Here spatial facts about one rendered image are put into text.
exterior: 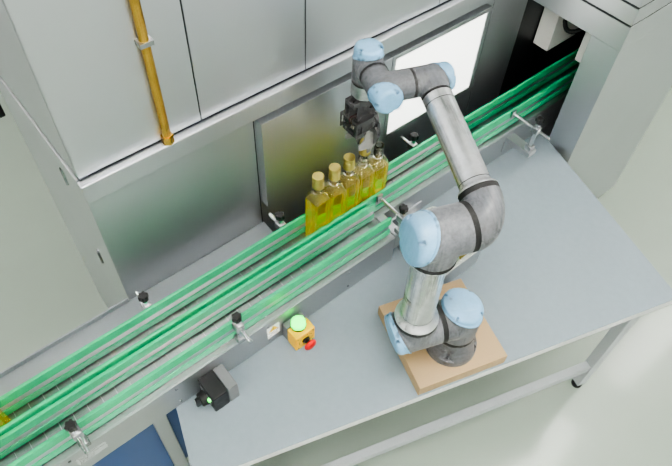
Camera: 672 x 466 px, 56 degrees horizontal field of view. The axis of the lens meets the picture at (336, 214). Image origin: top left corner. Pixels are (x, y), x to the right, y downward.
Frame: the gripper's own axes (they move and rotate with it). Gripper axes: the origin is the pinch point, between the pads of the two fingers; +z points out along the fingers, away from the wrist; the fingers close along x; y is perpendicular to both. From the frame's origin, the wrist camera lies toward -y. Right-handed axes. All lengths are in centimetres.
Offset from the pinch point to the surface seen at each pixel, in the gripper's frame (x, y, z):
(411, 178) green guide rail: 4.2, -18.4, 23.7
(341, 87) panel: -11.9, -0.1, -12.7
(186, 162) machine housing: -15, 48, -11
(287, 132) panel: -11.7, 18.9, -6.4
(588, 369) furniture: 76, -59, 99
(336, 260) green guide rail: 13.7, 20.5, 25.2
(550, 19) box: -11, -100, 5
